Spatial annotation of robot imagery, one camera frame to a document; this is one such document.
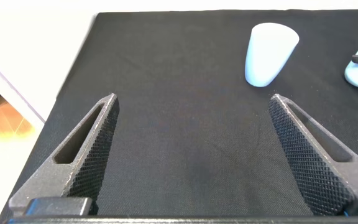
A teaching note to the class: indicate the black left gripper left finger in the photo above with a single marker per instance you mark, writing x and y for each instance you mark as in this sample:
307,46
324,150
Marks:
82,186

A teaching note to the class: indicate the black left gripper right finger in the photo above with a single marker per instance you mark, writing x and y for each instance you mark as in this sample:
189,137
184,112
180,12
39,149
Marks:
315,174

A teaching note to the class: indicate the light blue plastic cup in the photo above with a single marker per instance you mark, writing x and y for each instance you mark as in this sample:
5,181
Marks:
266,56

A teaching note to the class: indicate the white floor rail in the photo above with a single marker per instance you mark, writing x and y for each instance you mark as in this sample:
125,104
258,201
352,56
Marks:
8,90

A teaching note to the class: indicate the black table cloth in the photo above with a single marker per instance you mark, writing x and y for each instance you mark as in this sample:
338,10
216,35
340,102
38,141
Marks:
182,140

